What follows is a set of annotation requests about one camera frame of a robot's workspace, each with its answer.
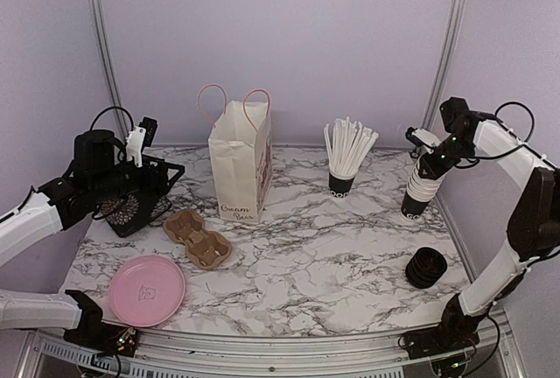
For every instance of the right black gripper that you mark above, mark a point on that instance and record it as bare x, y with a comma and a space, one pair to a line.
433, 171

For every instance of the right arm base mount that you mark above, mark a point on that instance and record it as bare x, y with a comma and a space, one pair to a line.
455, 331

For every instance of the brown cardboard cup carrier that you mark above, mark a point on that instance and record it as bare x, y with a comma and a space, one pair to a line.
205, 249

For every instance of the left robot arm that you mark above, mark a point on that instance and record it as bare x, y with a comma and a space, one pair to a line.
105, 177

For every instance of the stack of paper coffee cups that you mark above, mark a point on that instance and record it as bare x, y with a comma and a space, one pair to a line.
419, 192

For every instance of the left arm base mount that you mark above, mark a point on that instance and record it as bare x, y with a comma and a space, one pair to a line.
94, 333

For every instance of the black floral patterned tray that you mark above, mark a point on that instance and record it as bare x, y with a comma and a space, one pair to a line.
128, 215

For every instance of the aluminium frame post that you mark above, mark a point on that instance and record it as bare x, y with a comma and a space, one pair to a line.
451, 36
102, 42

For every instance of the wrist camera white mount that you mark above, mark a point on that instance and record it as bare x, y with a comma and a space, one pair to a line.
141, 136
423, 140

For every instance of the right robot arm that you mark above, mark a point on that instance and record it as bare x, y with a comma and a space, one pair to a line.
532, 234

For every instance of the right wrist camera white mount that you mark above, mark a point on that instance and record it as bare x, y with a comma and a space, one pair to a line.
423, 140

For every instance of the left aluminium frame post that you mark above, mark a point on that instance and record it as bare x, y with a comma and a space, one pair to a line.
102, 42

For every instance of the pink round plate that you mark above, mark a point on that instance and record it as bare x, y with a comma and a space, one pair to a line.
146, 291

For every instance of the right aluminium frame post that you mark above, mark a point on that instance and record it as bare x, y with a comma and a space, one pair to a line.
451, 36

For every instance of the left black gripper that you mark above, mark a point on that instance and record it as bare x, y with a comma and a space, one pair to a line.
151, 189

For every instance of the bundle of white paper straws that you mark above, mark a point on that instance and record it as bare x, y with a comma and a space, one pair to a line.
347, 144

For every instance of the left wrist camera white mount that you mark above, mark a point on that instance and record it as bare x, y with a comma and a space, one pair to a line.
141, 136

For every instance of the white paper takeout bag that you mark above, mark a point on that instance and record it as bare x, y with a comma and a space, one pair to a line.
240, 149

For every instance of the front aluminium frame rail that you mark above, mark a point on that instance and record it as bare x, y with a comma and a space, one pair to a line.
177, 354

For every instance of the stack of black cup lids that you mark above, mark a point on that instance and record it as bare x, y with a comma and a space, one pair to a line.
425, 268

